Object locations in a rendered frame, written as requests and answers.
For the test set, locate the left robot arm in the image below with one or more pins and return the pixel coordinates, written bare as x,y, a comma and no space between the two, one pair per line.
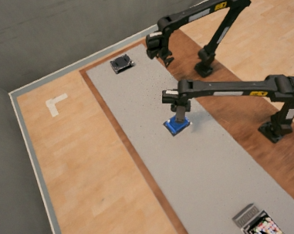
278,88

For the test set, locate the blue grid rack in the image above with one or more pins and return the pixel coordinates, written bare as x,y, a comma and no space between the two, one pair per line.
174,126

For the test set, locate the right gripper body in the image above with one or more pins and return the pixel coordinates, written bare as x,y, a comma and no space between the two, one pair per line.
169,53

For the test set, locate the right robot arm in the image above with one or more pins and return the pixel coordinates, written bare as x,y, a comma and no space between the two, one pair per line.
169,23

